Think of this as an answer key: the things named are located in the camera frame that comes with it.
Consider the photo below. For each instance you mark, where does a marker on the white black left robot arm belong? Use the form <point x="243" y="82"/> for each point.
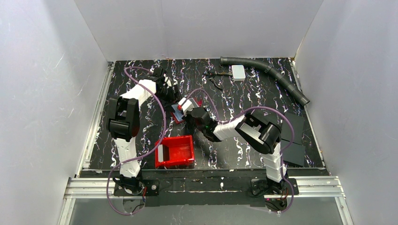
<point x="123" y="114"/>

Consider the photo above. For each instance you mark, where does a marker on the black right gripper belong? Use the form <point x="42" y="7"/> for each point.
<point x="187" y="112"/>

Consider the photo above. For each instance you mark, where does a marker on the red plastic bin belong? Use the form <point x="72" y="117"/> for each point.
<point x="174" y="151"/>

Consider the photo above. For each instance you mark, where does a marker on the black card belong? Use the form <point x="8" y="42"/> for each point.
<point x="295" y="154"/>
<point x="297" y="123"/>

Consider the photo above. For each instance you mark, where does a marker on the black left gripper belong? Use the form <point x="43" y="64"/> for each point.
<point x="171" y="94"/>

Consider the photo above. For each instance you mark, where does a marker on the upper black card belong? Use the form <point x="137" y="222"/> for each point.
<point x="297" y="123"/>

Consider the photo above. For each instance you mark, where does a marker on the aluminium frame rail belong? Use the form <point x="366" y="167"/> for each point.
<point x="215" y="190"/>

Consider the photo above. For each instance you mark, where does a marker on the lower black card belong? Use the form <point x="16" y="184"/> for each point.
<point x="295" y="154"/>

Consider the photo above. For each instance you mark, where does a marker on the black grey pliers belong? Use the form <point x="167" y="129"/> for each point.
<point x="210" y="74"/>

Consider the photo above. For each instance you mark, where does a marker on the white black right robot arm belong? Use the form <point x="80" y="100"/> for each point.
<point x="261" y="134"/>

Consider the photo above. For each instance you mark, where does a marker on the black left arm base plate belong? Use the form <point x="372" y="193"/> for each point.
<point x="137" y="186"/>

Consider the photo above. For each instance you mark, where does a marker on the white rectangular box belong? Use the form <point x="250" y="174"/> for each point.
<point x="238" y="73"/>

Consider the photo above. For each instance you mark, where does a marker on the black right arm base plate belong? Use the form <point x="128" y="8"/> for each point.
<point x="259" y="187"/>

